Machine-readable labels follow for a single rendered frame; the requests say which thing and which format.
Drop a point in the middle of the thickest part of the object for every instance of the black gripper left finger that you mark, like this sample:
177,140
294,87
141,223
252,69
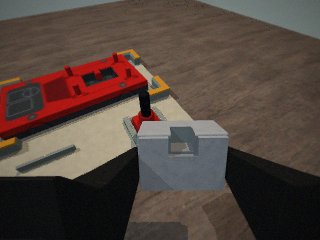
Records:
94,206

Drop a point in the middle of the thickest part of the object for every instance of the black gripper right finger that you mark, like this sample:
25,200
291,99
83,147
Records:
278,202

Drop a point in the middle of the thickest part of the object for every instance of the grey block with slot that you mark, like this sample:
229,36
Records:
182,155

